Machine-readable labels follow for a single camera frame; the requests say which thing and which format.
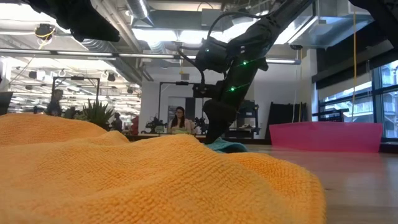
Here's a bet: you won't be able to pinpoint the yellow hanging cable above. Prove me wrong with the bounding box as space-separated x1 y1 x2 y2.
350 12 358 123

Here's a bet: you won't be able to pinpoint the black leaning panels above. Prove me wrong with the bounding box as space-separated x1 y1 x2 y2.
266 101 308 140

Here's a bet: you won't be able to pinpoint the orange microfiber towel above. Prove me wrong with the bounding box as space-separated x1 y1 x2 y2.
0 112 327 224

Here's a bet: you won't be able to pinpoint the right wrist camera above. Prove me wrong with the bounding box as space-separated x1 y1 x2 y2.
192 81 225 99

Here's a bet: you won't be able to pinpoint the long ceiling light bar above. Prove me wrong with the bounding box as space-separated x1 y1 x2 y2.
0 48 302 65

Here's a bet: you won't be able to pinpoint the black ceiling cable reel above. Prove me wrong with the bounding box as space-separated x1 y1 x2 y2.
34 23 57 42

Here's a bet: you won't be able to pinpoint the black aluminium table frame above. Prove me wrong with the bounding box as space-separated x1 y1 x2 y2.
124 133 398 154

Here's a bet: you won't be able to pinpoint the black equipment cart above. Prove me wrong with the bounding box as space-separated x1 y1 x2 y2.
231 99 261 139

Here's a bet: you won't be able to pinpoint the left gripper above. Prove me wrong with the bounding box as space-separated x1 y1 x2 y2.
21 0 121 43

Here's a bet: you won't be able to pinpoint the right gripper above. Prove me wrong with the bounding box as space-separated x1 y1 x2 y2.
202 70 257 145

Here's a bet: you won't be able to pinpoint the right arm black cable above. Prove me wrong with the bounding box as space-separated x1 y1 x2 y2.
175 11 266 85

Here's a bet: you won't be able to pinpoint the pink plastic basket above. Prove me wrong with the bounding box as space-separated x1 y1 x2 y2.
269 121 384 154

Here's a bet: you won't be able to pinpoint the teal microfiber towel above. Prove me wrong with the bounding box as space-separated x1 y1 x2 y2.
205 137 249 154

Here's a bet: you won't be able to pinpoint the small potted green plant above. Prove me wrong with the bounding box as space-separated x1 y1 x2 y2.
82 99 116 130

